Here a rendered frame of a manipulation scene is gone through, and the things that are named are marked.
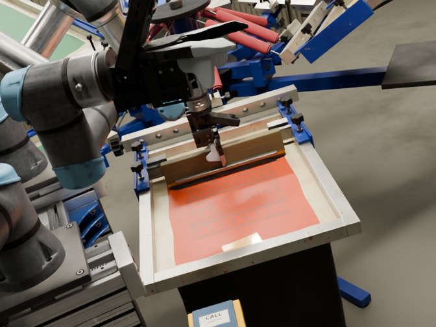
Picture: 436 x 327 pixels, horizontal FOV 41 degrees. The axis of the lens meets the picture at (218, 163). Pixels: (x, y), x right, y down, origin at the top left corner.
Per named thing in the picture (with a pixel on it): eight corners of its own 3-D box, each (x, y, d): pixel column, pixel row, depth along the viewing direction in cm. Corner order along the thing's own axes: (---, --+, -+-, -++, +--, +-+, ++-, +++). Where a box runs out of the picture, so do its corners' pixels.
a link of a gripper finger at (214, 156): (210, 170, 192) (202, 145, 189) (227, 165, 192) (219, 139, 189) (211, 174, 189) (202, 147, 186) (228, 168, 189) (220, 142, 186)
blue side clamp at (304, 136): (316, 153, 193) (312, 135, 190) (301, 157, 193) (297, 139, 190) (294, 119, 219) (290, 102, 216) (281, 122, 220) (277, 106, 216)
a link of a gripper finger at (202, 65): (246, 83, 72) (195, 84, 79) (234, 36, 70) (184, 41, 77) (229, 91, 70) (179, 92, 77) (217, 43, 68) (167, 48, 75)
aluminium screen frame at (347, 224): (362, 232, 150) (360, 220, 148) (144, 298, 150) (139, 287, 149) (290, 116, 219) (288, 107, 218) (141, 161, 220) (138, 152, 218)
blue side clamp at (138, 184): (154, 202, 194) (148, 184, 190) (140, 206, 194) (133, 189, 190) (152, 161, 220) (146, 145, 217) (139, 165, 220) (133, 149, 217)
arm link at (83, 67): (80, 50, 85) (59, 63, 78) (109, 43, 84) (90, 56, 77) (96, 99, 88) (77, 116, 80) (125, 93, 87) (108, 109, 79)
